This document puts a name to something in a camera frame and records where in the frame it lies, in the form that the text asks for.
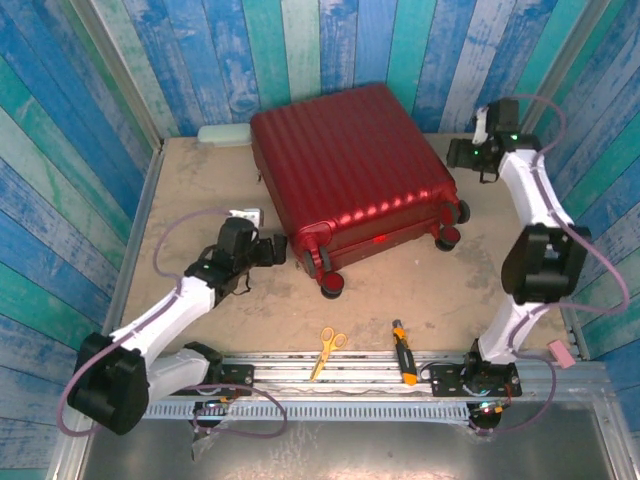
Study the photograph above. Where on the red hard-shell suitcase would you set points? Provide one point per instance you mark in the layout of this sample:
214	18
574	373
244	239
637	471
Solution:
350	160

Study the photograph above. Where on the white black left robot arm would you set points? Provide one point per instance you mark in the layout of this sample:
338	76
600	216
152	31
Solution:
165	315

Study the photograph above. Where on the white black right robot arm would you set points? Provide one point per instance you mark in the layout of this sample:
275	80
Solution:
530	190

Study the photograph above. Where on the mint green oblong case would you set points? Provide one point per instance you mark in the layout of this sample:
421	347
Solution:
222	135

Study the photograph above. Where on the small circuit board with LEDs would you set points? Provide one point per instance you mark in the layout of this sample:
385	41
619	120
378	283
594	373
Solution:
492	409
215	402

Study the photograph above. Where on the orange black screwdriver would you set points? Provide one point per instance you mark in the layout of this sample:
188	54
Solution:
404	355

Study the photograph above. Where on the pink rectangular block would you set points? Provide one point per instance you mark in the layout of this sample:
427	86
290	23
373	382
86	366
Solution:
561	354

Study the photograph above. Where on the shiny steel sheet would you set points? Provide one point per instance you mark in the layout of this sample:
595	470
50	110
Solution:
400	450

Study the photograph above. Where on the aluminium frame post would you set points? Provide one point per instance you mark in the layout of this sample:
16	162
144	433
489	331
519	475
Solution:
115	65
560	70

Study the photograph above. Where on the aluminium mounting rail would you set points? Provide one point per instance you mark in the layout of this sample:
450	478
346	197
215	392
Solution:
280	372

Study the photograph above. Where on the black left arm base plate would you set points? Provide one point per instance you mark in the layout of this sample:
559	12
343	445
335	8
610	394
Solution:
240	380

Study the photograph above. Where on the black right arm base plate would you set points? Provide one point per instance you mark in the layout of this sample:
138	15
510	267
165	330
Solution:
447	380

